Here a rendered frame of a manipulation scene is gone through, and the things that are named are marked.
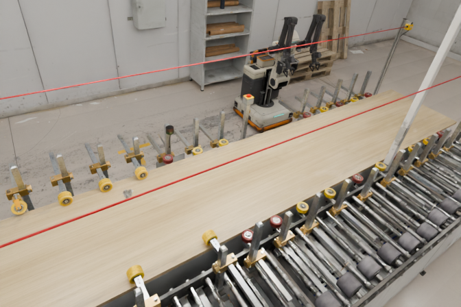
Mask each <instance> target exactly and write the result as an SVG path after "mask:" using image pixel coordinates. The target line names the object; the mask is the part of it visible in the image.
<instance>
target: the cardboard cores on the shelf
mask: <svg viewBox="0 0 461 307"><path fill-rule="evenodd" d="M220 1H221V0H212V1H207V7H208V8H213V7H220ZM233 5H239V0H225V4H224V6H233ZM243 31H244V25H239V23H236V22H235V21H233V22H225V23H211V24H206V34H209V35H210V36H213V35H220V34H231V33H237V32H243ZM237 51H239V47H235V43H233V44H228V45H218V46H212V47H206V48H205V57H211V56H217V55H222V54H225V53H232V52H237Z"/></svg>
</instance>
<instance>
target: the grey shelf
mask: <svg viewBox="0 0 461 307"><path fill-rule="evenodd" d="M207 1H212V0H191V11H190V64H197V63H201V62H208V61H213V60H219V61H215V62H208V63H204V64H197V65H192V66H190V76H189V81H192V79H193V80H195V81H196V82H197V83H198V84H199V85H201V91H204V85H207V84H211V83H214V82H222V81H226V80H229V79H235V78H238V77H243V74H244V65H246V64H248V56H243V55H248V54H249V48H250V37H251V31H252V21H253V15H254V9H255V0H239V5H233V6H224V9H220V7H213V8H208V7H207ZM233 21H235V22H236V23H239V25H244V31H243V32H237V33H231V34H220V35H213V36H210V35H209V34H206V24H211V23H225V22H233ZM232 43H235V44H236V45H235V47H239V51H237V52H232V53H225V54H222V55H217V56H211V57H205V48H206V47H212V46H218V45H228V44H232ZM236 56H242V57H238V58H235V59H234V58H231V57H236ZM224 58H231V59H227V60H220V59H224ZM191 78H192V79H191Z"/></svg>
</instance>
